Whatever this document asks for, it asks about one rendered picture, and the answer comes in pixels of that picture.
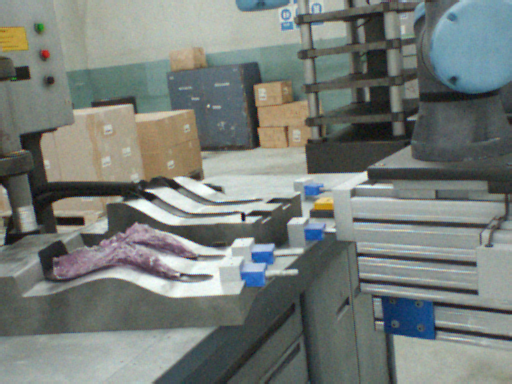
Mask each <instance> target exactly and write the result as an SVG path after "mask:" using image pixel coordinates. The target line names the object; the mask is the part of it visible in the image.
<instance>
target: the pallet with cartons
mask: <svg viewBox="0 0 512 384"><path fill-rule="evenodd" d="M135 117H136V129H137V135H138V140H139V145H140V151H141V156H142V164H143V167H144V172H145V178H146V181H148V182H149V181H151V179H152V178H155V177H156V176H162V177H166V178H167V179H169V178H176V177H186V178H189V179H192V180H194V181H203V180H204V172H203V169H202V167H201V166H202V159H201V146H200V141H199V138H198V134H197V127H196V121H195V115H194V109H189V110H179V111H169V112H158V113H148V114H139V115H135Z"/></svg>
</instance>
